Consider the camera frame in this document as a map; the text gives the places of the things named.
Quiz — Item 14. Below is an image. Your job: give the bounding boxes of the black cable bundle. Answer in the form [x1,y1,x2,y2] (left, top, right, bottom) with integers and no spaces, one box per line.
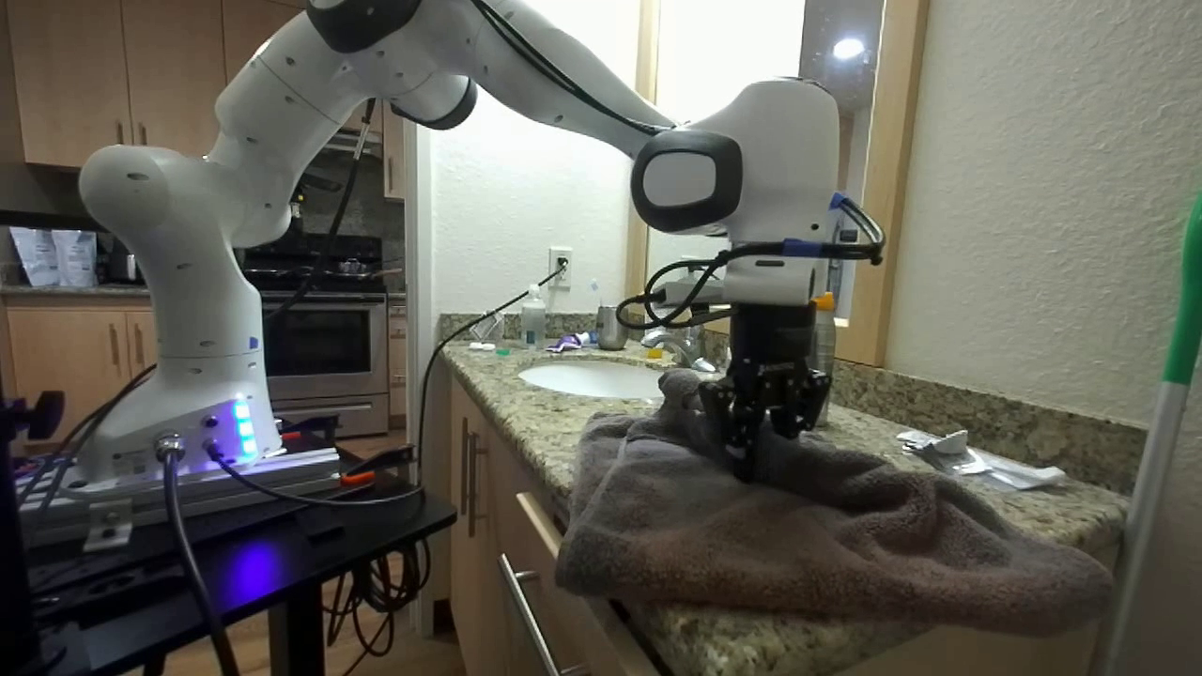
[318,538,436,660]

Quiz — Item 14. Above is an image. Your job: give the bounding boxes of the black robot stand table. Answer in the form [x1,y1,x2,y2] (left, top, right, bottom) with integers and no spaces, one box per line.
[0,481,461,676]

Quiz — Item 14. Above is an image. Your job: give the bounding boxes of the metal cabinet door handle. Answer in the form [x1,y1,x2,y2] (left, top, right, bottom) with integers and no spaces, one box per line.
[453,416,473,525]

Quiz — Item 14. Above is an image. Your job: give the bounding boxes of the metal toothbrush cup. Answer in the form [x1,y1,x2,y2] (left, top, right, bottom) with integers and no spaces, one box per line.
[592,304,627,354]

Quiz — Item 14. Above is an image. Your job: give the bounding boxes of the open wooden drawer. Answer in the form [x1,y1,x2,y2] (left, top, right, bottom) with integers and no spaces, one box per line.
[492,489,654,676]

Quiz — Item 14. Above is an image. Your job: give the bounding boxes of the white oval sink basin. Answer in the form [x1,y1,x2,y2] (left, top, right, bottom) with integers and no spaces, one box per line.
[515,354,671,405]

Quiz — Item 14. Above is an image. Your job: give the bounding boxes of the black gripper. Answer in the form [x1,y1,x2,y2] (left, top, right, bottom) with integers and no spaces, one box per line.
[695,300,837,489]

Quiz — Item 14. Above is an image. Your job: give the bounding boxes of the chrome faucet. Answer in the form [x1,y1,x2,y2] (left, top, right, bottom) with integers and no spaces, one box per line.
[637,319,731,377]

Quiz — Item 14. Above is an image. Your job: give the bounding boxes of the stainless steel oven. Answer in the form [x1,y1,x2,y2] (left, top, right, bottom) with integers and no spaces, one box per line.
[237,231,410,439]

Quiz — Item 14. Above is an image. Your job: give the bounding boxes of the aluminium base mounting plate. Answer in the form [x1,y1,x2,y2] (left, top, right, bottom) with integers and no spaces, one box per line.
[11,446,351,556]

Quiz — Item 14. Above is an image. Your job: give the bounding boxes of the wooden kitchen base cabinet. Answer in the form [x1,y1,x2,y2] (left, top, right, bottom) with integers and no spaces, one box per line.
[0,295,162,445]

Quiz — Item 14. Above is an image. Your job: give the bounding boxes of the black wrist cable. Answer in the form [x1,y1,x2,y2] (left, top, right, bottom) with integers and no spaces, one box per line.
[614,193,889,336]

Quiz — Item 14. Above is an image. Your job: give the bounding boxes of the black power cable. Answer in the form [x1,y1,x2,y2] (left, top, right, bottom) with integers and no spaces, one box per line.
[410,258,567,505]

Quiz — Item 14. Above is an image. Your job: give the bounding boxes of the crumpled white wrapper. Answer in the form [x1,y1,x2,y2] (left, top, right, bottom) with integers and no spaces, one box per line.
[895,424,1069,498]

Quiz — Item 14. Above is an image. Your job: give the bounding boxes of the wood framed mirror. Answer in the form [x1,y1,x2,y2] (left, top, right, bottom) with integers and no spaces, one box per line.
[631,0,935,367]

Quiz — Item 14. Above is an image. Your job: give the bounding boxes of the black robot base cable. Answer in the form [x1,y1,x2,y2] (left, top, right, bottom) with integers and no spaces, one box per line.
[153,435,244,676]

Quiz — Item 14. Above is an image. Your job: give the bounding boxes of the metal drawer handle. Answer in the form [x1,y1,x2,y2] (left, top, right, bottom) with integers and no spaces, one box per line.
[499,556,587,676]

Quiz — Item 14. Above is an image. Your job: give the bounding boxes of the wooden kitchen wall cabinets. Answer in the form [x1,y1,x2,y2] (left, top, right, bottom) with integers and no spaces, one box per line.
[0,0,410,205]

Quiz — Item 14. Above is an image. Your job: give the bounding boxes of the green and white mop handle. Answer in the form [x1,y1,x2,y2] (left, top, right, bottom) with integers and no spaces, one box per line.
[1094,193,1202,676]

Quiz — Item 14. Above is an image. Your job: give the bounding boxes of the grey towel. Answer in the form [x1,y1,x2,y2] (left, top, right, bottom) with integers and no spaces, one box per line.
[551,367,1118,639]

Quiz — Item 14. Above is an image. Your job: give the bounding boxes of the white paper sheets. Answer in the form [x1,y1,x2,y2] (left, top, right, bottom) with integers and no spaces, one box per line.
[6,227,100,295]

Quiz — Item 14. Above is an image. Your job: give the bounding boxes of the wooden vanity cabinet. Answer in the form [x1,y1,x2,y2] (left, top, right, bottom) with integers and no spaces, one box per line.
[427,362,1125,676]

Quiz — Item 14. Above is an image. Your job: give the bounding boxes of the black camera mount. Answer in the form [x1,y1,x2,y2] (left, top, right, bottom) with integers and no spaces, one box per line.
[0,389,68,676]

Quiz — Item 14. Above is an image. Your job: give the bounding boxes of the clear contact solution bottle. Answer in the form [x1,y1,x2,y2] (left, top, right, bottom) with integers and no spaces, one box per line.
[517,290,551,350]

